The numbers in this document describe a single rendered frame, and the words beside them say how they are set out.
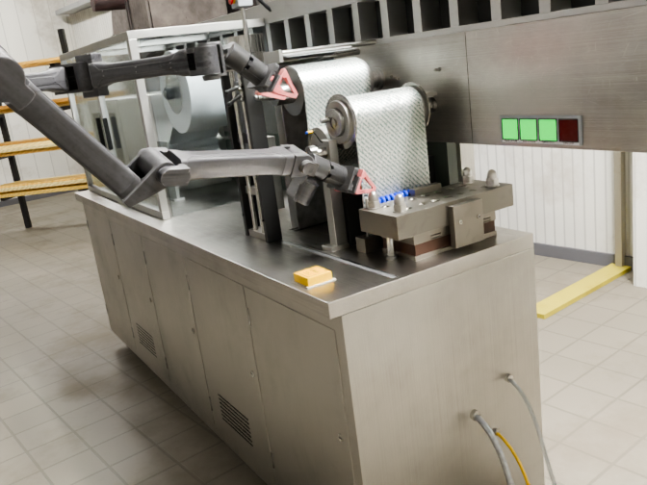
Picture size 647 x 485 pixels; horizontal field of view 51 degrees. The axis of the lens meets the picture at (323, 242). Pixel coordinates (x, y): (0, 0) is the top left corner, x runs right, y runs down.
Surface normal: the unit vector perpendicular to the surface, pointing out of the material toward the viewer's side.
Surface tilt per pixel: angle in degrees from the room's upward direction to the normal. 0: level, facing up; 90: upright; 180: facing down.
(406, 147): 90
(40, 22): 90
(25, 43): 90
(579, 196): 90
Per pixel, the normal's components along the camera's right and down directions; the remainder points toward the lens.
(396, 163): 0.53, 0.16
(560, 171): -0.77, 0.26
